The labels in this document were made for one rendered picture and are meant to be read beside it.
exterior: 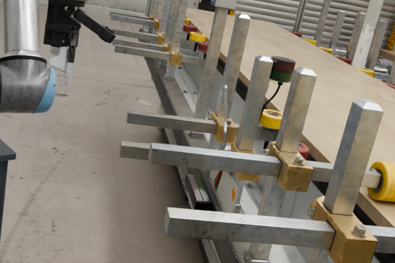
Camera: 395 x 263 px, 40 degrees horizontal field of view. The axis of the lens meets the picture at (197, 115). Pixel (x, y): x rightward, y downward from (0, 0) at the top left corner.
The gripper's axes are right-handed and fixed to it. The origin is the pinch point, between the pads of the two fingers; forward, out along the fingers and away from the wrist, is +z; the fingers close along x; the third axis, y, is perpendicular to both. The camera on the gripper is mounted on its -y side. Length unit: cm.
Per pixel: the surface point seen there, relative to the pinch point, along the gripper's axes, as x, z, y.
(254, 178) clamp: 27, 11, -45
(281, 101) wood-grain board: -20, 4, -67
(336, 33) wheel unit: -169, -4, -157
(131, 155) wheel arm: 23.0, 9.9, -15.6
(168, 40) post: -130, 9, -48
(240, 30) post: -5.1, -18.4, -43.8
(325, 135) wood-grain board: 10, 4, -69
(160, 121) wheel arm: -1.8, 9.5, -25.7
